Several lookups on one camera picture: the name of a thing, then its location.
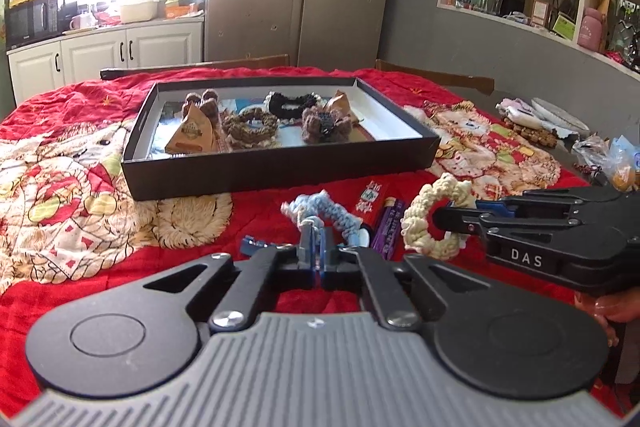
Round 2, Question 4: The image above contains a red printed blanket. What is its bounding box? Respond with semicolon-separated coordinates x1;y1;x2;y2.
1;67;587;417

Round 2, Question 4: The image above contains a white kitchen cabinet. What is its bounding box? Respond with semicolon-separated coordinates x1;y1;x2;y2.
8;15;204;104

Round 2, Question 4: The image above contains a person's right hand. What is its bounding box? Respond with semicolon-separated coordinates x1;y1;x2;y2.
574;287;640;347

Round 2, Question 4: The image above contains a black shallow tray box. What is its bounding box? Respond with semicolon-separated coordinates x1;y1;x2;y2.
122;72;440;200

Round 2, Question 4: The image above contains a red lighter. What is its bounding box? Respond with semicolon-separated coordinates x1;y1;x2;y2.
352;180;386;229

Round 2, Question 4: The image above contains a blue binder clip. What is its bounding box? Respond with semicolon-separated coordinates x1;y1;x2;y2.
240;235;272;257

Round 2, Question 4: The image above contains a black microwave oven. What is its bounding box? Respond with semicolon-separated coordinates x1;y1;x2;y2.
6;0;61;49

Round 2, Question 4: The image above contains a brown triangular paper packet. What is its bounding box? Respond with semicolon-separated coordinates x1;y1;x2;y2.
326;90;359;124

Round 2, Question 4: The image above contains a pink bottle on shelf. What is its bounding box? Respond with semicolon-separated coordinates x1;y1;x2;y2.
577;8;603;52

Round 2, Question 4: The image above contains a blue and white scrunchie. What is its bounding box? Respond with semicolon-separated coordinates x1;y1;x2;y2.
280;191;370;247

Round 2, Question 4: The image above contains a purple lighter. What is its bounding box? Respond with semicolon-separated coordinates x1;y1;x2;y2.
371;197;406;260

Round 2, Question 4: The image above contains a wooden chair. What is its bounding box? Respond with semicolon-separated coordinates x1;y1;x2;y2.
100;54;290;80
374;58;496;95

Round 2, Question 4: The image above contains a brown fuzzy bear hair clip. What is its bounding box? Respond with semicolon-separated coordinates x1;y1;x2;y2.
182;89;219;130

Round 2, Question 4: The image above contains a white plate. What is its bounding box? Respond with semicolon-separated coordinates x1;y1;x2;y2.
530;98;590;135

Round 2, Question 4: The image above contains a black and cream scrunchie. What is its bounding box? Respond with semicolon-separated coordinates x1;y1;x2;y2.
264;92;322;121

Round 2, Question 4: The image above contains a mauve flower hair clip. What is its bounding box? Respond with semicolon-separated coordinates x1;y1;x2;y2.
302;106;352;144

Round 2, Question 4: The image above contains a white tub on counter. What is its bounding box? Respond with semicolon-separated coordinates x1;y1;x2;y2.
120;0;158;24

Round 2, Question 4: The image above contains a wooden chair back left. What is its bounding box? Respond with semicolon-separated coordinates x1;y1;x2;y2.
100;54;290;80

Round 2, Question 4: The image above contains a wooden chair back right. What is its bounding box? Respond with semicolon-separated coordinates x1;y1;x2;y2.
374;58;496;95

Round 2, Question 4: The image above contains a brown braided scrunchie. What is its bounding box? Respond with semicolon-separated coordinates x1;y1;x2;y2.
221;107;279;150

